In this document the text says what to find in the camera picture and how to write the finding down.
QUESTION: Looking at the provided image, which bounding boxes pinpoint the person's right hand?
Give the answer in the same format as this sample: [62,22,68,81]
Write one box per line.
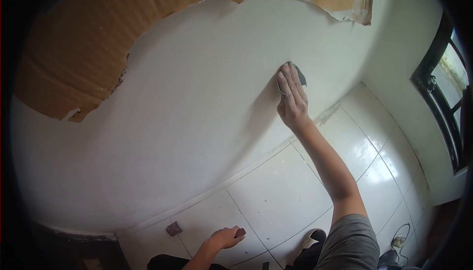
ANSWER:
[276,62,310,131]

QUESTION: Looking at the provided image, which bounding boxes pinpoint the person's left hand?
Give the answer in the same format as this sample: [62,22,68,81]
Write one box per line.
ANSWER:
[208,226,246,251]

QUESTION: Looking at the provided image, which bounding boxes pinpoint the person's right fingers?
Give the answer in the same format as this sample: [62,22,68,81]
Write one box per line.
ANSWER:
[277,62,306,98]

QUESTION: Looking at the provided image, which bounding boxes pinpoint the person's left fingers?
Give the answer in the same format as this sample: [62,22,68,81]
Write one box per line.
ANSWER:
[226,226,246,248]

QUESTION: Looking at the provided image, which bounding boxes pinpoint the grey sandpaper sheet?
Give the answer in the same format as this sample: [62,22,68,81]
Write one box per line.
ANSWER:
[277,61,308,96]

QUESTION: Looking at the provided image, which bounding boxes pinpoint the brown sandpaper piece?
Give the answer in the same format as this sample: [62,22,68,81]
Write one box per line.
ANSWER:
[166,221,183,237]

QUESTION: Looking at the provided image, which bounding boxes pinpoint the person's body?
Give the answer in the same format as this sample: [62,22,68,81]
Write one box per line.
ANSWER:
[313,214,381,270]

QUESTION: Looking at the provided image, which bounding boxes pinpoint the black rounded object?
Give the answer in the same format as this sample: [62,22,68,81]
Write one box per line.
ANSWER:
[377,250,401,270]

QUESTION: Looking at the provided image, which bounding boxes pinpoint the black framed window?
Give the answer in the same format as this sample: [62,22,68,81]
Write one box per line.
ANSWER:
[409,11,472,174]

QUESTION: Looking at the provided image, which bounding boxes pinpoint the dark wooden furniture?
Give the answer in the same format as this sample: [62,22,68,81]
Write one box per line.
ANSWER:
[31,223,131,270]

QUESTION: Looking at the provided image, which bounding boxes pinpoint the torn brown cardboard sheet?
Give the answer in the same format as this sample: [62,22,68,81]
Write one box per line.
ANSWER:
[15,0,374,123]

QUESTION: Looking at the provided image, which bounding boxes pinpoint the black cable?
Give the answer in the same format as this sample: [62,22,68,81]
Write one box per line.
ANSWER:
[391,223,411,267]

